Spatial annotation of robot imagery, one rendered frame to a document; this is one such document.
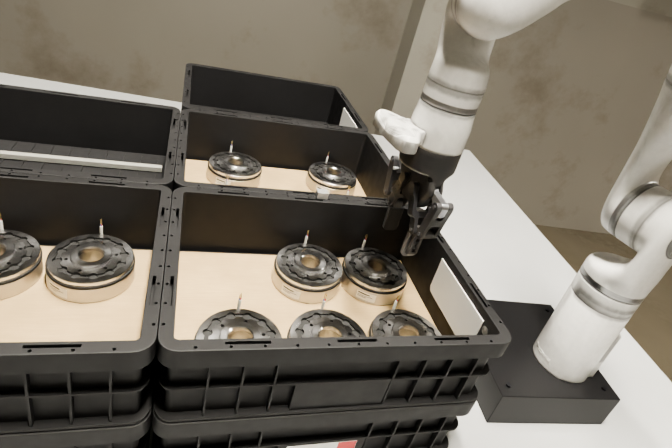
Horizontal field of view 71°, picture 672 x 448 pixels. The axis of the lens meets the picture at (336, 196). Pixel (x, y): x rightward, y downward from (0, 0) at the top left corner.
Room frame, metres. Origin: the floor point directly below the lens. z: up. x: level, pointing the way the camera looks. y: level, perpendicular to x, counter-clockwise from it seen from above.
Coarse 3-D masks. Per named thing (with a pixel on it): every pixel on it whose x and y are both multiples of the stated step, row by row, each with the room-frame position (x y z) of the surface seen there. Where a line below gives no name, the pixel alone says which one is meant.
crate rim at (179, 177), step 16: (192, 112) 0.85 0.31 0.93; (208, 112) 0.86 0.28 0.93; (304, 128) 0.93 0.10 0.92; (320, 128) 0.94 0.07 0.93; (336, 128) 0.96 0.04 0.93; (176, 160) 0.65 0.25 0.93; (384, 160) 0.86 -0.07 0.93; (176, 176) 0.60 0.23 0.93; (272, 192) 0.63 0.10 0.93; (288, 192) 0.64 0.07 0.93; (304, 192) 0.65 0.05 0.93
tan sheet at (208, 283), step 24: (192, 264) 0.54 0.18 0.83; (216, 264) 0.55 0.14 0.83; (240, 264) 0.56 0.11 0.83; (264, 264) 0.58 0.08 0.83; (192, 288) 0.49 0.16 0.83; (216, 288) 0.50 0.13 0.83; (240, 288) 0.51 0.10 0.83; (264, 288) 0.53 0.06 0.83; (408, 288) 0.62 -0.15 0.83; (192, 312) 0.45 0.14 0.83; (216, 312) 0.46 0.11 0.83; (264, 312) 0.48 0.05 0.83; (288, 312) 0.49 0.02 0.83; (360, 312) 0.53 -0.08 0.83; (192, 336) 0.41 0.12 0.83
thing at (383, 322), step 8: (384, 312) 0.51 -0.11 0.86; (392, 312) 0.51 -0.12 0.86; (400, 312) 0.52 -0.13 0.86; (408, 312) 0.52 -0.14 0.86; (376, 320) 0.49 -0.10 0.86; (384, 320) 0.49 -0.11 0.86; (392, 320) 0.50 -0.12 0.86; (400, 320) 0.50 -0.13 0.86; (408, 320) 0.50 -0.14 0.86; (416, 320) 0.51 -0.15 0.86; (424, 320) 0.51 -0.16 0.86; (376, 328) 0.47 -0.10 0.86; (384, 328) 0.48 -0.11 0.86; (424, 328) 0.50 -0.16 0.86; (432, 328) 0.50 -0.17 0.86
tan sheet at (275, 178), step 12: (192, 168) 0.81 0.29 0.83; (204, 168) 0.82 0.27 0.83; (264, 168) 0.89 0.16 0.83; (276, 168) 0.90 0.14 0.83; (192, 180) 0.76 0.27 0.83; (204, 180) 0.78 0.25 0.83; (264, 180) 0.84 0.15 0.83; (276, 180) 0.85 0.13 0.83; (288, 180) 0.86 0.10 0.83; (300, 180) 0.88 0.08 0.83; (360, 192) 0.90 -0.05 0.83
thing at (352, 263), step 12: (348, 252) 0.62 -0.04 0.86; (360, 252) 0.64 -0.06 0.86; (372, 252) 0.65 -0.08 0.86; (384, 252) 0.65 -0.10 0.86; (348, 264) 0.59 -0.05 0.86; (360, 264) 0.60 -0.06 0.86; (396, 264) 0.63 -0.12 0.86; (360, 276) 0.57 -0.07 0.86; (372, 276) 0.58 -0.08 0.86; (396, 276) 0.60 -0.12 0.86; (372, 288) 0.55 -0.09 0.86; (384, 288) 0.56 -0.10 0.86; (396, 288) 0.57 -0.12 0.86
